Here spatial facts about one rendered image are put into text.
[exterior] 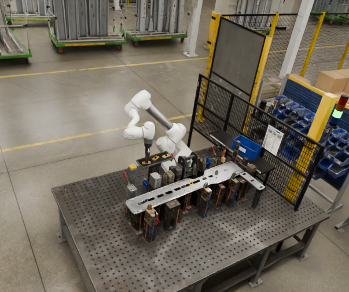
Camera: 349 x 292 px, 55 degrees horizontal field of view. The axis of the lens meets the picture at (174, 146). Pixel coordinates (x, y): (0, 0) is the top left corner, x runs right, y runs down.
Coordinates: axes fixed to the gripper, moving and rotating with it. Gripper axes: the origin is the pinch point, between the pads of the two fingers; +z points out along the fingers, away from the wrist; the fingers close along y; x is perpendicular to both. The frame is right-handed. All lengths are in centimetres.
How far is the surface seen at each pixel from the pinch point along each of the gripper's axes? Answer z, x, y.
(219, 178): 20, 76, 14
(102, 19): 47, 24, -711
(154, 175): 9.1, 5.1, 14.8
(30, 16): 89, -175, -876
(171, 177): 14.3, 23.5, 13.4
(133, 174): 12.0, -13.1, 7.2
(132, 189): 14.0, -17.9, 26.3
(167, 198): 20.1, 14.2, 36.0
